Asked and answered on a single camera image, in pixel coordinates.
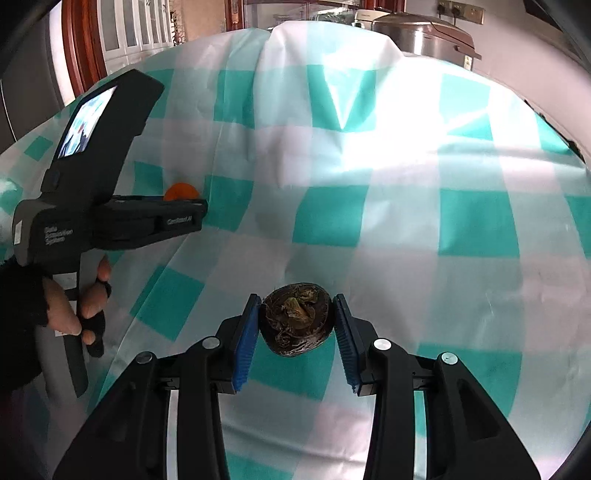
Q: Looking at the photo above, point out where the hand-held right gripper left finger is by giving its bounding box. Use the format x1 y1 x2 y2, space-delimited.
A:
52 294 259 480

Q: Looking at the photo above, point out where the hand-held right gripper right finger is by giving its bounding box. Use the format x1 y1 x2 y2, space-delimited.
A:
333 294 541 480

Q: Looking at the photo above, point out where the dark brown water chestnut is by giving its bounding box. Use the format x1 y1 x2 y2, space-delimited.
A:
260 284 333 356

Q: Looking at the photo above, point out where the small tangerine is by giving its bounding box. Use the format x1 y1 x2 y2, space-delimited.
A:
165 183 200 201

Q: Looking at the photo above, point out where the person's left hand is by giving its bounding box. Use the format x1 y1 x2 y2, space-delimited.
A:
0 256 113 358

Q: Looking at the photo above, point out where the teal white checked tablecloth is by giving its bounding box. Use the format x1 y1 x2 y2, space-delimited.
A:
0 21 591 480

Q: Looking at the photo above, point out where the wooden glass-door cabinet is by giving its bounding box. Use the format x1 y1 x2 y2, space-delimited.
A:
62 0 232 93

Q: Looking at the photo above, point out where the silver rice cooker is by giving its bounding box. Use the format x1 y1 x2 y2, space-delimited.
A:
372 11 481 70

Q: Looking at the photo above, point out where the wall socket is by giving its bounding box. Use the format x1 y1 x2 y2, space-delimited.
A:
436 0 485 25

